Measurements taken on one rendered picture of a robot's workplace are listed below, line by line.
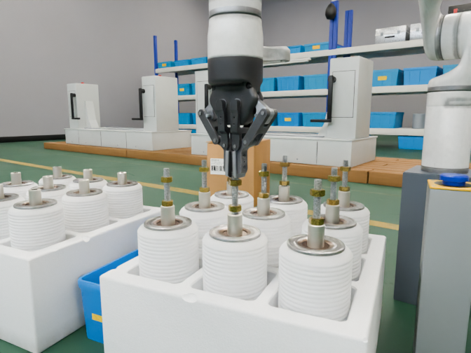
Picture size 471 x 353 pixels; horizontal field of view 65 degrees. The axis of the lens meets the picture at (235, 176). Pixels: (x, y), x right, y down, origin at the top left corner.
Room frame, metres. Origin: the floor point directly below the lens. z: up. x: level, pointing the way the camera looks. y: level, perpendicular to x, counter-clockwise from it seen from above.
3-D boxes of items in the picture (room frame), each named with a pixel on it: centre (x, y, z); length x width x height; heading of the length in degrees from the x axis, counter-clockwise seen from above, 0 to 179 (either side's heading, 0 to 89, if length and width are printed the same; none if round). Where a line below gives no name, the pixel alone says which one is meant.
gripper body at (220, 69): (0.52, 0.00, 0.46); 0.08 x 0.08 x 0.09
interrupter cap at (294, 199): (0.73, -0.10, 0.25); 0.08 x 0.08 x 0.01
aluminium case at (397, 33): (4.99, -2.07, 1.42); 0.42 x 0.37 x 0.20; 141
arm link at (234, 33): (0.53, -0.01, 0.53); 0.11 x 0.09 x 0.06; 140
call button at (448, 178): (0.57, -0.34, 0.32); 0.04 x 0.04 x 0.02
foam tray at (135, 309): (0.62, -0.05, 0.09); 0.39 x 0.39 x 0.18; 65
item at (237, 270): (0.52, 0.00, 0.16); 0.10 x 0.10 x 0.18
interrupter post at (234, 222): (0.52, 0.00, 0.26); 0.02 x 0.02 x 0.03
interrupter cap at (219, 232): (0.52, 0.00, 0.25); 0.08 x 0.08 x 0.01
